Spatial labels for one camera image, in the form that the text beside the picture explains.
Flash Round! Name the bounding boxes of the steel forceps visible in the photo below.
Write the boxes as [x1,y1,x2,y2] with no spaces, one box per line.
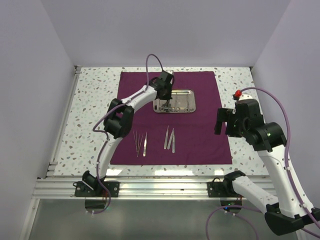
[159,101,177,113]

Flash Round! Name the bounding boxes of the steel scissors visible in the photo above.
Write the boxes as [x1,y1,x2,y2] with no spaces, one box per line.
[176,107,195,113]

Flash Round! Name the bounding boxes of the purple surgical cloth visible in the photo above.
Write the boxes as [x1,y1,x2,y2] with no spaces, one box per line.
[110,71,232,166]

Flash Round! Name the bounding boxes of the thin steel tweezers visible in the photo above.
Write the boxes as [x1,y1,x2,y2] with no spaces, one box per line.
[133,131,138,153]
[137,134,144,157]

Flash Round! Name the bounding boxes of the wide steel tweezers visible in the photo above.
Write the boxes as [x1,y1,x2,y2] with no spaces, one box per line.
[142,132,148,157]

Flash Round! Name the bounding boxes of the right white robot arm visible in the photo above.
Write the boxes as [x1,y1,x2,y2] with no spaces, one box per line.
[208,98,320,236]

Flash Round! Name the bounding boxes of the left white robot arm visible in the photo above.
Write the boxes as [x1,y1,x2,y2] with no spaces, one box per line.
[82,70,175,197]

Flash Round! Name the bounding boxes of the steel instrument tray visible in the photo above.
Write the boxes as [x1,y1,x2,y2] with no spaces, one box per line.
[153,89,196,114]

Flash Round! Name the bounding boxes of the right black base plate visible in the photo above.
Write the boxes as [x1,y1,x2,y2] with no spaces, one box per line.
[206,178,240,198]

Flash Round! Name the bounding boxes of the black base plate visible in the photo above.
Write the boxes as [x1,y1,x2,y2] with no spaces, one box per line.
[206,178,240,198]
[72,181,120,198]

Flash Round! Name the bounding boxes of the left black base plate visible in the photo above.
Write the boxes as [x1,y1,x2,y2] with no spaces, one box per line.
[72,181,120,198]

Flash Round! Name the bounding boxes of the aluminium mounting rail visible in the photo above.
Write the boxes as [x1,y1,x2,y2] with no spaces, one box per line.
[32,176,296,201]

